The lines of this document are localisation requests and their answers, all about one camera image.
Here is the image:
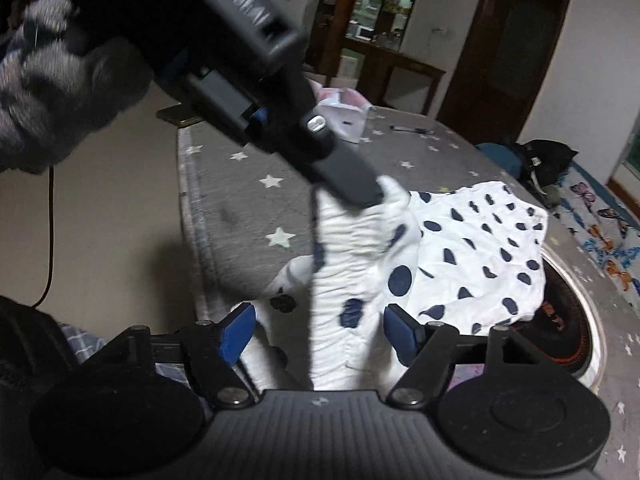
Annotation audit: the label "black backpack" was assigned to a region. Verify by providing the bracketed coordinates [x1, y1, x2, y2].
[515, 139, 580, 196]

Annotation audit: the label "round black induction cooker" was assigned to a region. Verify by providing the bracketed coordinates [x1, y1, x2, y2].
[527, 257, 595, 368]

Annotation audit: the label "pale green box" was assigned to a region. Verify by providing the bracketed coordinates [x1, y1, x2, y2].
[339, 50, 366, 82]

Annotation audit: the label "black round induction cooktop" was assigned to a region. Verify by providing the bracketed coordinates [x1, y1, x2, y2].
[540, 245, 610, 397]

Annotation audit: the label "white pink tissue box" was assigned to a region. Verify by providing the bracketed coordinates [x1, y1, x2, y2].
[320, 89, 377, 143]
[306, 77, 346, 107]

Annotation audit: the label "white tall appliance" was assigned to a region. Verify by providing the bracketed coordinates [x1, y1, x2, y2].
[276, 0, 312, 66]

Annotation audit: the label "dark wooden door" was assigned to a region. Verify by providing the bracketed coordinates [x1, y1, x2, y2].
[437, 0, 573, 146]

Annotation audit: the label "white polka dot shorts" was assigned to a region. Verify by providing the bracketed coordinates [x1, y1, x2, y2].
[262, 175, 551, 393]

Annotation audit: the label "butterfly print blanket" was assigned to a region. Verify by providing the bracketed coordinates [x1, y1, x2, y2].
[550, 162, 640, 311]

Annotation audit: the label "person's left hand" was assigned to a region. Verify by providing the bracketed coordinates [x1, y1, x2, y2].
[0, 0, 155, 176]

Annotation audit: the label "thin dark cable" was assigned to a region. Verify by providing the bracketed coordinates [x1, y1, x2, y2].
[27, 162, 56, 311]

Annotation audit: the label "blue plaid cloth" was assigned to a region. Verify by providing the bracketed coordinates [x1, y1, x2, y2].
[57, 321, 193, 388]

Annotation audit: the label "wooden glass display cabinet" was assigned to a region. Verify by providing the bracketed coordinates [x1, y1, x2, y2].
[315, 0, 429, 53]

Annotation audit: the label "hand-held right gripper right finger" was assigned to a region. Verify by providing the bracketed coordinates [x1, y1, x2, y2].
[384, 305, 551, 409]

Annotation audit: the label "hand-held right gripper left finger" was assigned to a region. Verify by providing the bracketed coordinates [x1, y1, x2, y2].
[100, 302, 257, 409]

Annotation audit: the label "grey star tablecloth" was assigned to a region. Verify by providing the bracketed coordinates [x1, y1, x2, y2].
[175, 105, 640, 480]

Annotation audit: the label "dark cloth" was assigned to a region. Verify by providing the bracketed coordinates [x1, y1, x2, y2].
[0, 294, 78, 480]

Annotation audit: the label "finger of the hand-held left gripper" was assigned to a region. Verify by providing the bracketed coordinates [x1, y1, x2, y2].
[264, 66, 385, 209]
[182, 67, 273, 155]

